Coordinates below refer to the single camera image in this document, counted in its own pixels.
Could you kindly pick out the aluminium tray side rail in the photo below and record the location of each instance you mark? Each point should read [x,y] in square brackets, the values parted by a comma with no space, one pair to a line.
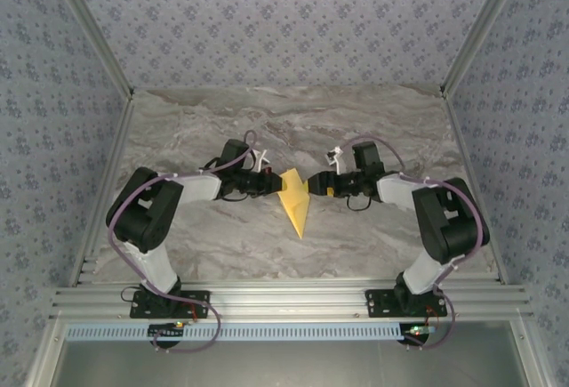
[526,360]
[44,360]

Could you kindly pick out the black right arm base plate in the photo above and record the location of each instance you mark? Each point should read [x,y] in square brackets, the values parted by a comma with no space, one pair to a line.
[378,302]

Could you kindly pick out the aluminium table side rail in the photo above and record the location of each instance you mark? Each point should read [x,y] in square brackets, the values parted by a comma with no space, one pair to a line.
[109,182]
[470,182]

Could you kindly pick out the aluminium frame post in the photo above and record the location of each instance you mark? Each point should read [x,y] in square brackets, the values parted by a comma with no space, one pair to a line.
[481,26]
[92,26]

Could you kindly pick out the grey metal tray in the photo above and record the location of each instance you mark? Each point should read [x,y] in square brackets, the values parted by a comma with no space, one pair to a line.
[289,365]

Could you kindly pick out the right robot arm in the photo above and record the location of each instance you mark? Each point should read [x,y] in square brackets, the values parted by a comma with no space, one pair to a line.
[453,222]

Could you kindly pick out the aluminium cross rail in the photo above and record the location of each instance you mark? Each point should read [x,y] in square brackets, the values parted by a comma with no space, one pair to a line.
[289,302]

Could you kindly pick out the black controller board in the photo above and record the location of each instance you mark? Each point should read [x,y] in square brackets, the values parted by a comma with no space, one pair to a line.
[418,331]
[164,332]

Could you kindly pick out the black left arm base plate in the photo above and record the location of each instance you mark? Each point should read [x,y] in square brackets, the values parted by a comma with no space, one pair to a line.
[200,304]

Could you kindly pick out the yellow square paper sheet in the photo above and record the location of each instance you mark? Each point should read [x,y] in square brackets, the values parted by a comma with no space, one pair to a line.
[295,209]

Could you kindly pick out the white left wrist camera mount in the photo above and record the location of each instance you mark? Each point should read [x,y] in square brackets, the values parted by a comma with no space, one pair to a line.
[261,160]

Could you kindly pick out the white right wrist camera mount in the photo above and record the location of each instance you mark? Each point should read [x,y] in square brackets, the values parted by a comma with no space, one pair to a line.
[338,160]

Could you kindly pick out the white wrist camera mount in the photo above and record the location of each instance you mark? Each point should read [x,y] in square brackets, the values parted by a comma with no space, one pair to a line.
[338,160]
[261,160]

